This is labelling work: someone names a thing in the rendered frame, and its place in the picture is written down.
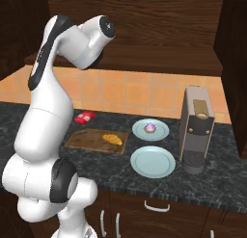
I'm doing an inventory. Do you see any dark wooden drawer front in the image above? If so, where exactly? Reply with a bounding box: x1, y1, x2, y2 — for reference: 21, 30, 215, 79
109, 191, 210, 225

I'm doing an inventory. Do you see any dark wooden wall cabinet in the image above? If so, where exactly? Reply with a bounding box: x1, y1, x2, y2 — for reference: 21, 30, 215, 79
0, 0, 247, 78

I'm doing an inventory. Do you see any red snack packet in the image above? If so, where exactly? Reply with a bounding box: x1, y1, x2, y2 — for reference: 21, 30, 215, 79
72, 110, 97, 125

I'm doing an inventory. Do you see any white drawer handle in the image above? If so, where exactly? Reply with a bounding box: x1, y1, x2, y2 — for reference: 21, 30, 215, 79
143, 199, 171, 214

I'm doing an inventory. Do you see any dark wooden cupboard door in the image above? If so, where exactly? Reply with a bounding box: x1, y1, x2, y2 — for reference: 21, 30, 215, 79
200, 206, 247, 238
84, 187, 111, 238
110, 210, 206, 238

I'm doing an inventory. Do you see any golden croissant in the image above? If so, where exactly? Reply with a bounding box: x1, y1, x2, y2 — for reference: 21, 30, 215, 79
101, 133, 124, 146

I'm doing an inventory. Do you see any pale blue plate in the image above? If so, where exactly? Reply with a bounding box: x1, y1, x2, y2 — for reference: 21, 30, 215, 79
129, 145, 177, 179
131, 118, 171, 142

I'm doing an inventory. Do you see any brown wooden cutting board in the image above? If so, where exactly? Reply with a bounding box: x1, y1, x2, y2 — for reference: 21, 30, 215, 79
64, 128, 129, 155

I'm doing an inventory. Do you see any pink frosted cupcake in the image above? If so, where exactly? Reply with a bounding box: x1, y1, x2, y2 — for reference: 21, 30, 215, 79
143, 121, 157, 134

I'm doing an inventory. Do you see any grey coffee machine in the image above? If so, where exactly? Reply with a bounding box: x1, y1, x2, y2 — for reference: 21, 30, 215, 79
178, 85, 216, 175

